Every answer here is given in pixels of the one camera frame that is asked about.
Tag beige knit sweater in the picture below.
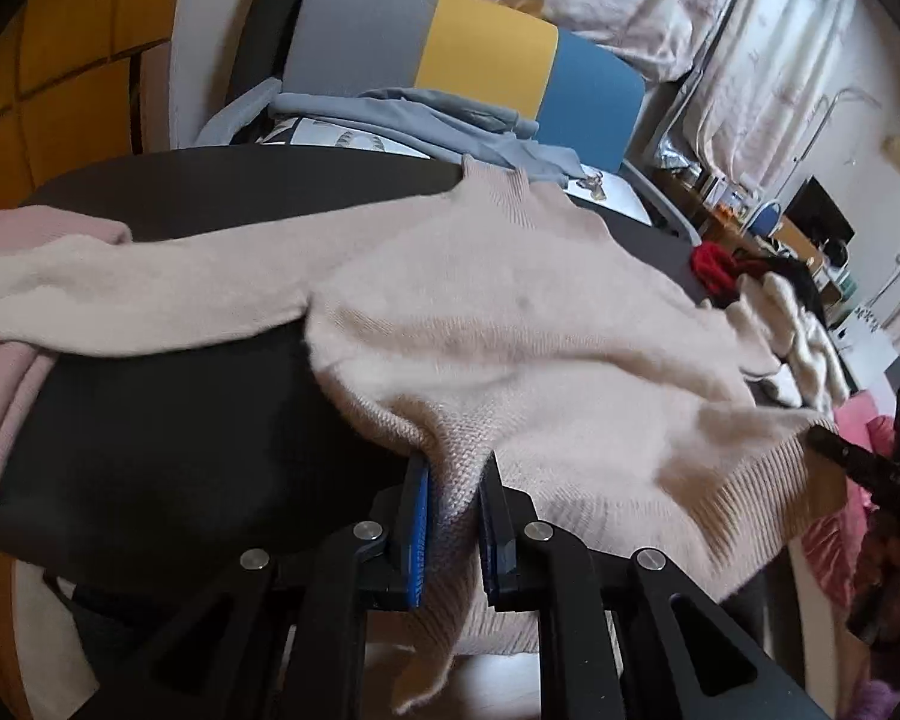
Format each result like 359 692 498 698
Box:
0 161 845 712

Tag blue folding chair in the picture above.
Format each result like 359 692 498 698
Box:
743 200 782 239

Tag pink bed cover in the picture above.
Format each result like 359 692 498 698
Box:
802 390 896 611

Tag white shelf unit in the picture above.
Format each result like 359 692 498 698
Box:
829 310 900 392

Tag white fluffy garment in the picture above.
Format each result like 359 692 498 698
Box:
725 271 850 416

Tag black knit garment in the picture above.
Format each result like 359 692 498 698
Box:
759 257 826 325

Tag red knit garment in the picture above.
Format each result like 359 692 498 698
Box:
689 242 769 309

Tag black monitor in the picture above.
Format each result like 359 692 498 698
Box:
784 177 855 249

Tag wooden side table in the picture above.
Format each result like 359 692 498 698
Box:
650 169 847 309

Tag folded pink garment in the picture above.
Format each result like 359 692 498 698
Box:
0 205 131 479

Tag floral pink curtain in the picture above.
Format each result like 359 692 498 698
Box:
491 0 857 188

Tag light blue grey garment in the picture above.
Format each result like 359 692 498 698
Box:
269 88 589 187

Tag grey yellow blue chair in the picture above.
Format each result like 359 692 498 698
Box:
194 0 704 246

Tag black rolled mat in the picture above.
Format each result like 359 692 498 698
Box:
226 0 302 103

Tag wooden cabinet wall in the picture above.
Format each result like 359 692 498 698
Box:
0 0 190 720

